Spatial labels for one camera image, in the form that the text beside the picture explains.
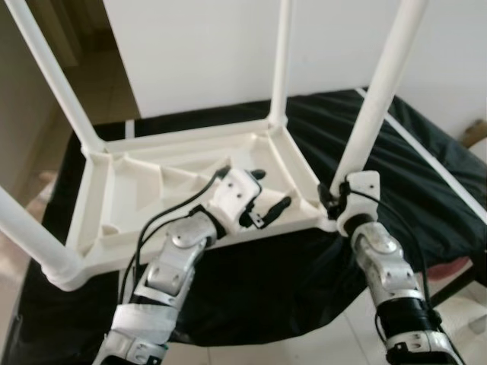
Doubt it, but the white plastic table top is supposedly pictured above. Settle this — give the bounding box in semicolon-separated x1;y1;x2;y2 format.
63;120;341;293

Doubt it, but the white plastic table leg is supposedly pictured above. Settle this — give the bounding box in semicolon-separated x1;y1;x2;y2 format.
0;185;86;293
333;0;429;189
267;0;294;130
4;0;109;158

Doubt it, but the brown fuzzy object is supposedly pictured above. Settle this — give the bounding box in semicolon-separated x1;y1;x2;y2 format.
465;119;487;148

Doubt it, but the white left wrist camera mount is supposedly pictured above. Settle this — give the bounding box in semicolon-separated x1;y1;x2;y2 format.
208;167;261;230

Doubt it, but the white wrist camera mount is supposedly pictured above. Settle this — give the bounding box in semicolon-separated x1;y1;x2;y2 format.
208;167;261;230
334;171;382;234

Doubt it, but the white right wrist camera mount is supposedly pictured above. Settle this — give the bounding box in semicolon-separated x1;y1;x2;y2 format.
334;171;382;234

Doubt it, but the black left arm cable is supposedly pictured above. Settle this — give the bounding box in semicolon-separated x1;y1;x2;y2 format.
117;165;232;306

